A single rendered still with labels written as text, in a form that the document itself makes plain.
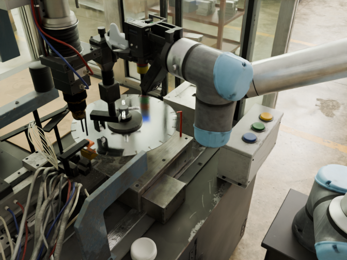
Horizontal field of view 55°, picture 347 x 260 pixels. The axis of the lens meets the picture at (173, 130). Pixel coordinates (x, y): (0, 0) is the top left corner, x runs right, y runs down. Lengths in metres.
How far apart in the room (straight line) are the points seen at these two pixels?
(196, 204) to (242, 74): 0.58
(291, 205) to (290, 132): 1.64
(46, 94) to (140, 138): 0.32
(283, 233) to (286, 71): 0.51
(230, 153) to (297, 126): 1.77
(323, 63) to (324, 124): 2.22
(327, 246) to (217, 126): 0.35
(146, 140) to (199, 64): 0.43
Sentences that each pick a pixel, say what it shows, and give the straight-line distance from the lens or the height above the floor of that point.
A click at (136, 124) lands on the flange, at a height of 0.96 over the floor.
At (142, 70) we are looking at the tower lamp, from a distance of 1.27.
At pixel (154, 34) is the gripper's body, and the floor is 1.31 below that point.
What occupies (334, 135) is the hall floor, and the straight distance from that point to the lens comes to 2.81.
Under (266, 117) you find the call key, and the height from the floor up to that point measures 0.91.
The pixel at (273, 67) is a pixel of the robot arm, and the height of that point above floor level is 1.25.
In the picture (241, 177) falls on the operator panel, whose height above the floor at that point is 0.79.
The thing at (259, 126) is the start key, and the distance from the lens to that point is 1.13.
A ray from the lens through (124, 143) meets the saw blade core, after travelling 0.97.
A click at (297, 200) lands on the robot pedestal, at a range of 1.14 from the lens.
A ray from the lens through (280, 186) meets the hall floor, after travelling 2.25.
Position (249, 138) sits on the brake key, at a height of 0.91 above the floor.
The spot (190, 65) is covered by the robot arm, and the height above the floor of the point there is 1.29.
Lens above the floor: 1.55
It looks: 37 degrees down
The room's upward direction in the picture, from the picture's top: straight up
